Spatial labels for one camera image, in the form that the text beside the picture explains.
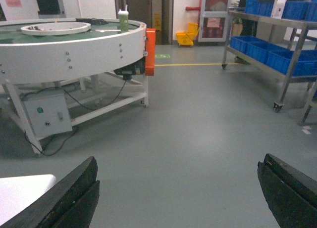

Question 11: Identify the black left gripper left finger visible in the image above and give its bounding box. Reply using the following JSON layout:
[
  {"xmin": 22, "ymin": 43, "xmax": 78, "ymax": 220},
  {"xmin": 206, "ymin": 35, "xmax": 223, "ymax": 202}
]
[{"xmin": 1, "ymin": 156, "xmax": 100, "ymax": 228}]

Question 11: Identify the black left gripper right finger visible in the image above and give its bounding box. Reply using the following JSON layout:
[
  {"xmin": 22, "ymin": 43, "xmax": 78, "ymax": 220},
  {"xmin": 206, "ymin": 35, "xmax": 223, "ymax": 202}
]
[{"xmin": 257, "ymin": 153, "xmax": 317, "ymax": 228}]

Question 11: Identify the grey control box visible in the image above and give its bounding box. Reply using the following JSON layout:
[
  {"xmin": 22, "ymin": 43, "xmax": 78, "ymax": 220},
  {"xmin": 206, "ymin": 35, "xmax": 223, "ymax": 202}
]
[{"xmin": 23, "ymin": 90, "xmax": 72, "ymax": 137}]

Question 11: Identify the stainless steel shelf cart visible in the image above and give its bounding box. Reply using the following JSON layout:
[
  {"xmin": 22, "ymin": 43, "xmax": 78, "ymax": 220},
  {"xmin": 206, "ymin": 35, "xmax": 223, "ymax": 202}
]
[{"xmin": 221, "ymin": 7, "xmax": 317, "ymax": 113}]

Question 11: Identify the white table corner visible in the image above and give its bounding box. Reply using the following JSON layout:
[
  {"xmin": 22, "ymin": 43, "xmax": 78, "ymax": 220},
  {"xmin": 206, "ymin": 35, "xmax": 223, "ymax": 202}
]
[{"xmin": 0, "ymin": 174, "xmax": 56, "ymax": 225}]

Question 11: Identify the white round rotary table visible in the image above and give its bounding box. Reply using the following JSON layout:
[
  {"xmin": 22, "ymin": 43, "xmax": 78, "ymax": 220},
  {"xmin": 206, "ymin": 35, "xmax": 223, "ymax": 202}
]
[{"xmin": 0, "ymin": 18, "xmax": 149, "ymax": 155}]

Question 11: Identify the blue bin on cart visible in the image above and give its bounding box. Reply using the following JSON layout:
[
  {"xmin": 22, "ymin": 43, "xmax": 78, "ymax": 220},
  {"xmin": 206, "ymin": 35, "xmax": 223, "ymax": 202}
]
[{"xmin": 266, "ymin": 50, "xmax": 317, "ymax": 77}]

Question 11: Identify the orange guard panel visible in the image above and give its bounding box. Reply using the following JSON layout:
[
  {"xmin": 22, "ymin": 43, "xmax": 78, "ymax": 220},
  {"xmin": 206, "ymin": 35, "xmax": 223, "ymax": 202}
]
[{"xmin": 145, "ymin": 28, "xmax": 156, "ymax": 76}]

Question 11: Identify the yellow mop bucket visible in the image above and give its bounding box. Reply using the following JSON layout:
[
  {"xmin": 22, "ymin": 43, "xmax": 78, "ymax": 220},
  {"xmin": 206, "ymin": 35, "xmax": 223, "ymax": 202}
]
[{"xmin": 176, "ymin": 22, "xmax": 199, "ymax": 46}]

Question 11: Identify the green drink cup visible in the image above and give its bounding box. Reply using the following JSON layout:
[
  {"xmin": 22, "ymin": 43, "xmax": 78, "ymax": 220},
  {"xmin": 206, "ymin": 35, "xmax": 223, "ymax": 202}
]
[{"xmin": 117, "ymin": 4, "xmax": 129, "ymax": 32}]

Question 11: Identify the yellow wet floor sign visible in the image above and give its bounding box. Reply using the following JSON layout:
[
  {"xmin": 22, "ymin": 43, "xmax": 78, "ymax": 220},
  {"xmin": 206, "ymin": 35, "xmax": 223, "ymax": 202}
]
[{"xmin": 154, "ymin": 12, "xmax": 162, "ymax": 31}]

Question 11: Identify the black power cable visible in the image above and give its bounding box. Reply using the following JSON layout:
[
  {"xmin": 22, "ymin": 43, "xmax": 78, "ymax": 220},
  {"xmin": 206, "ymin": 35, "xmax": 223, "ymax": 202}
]
[{"xmin": 24, "ymin": 79, "xmax": 127, "ymax": 157}]

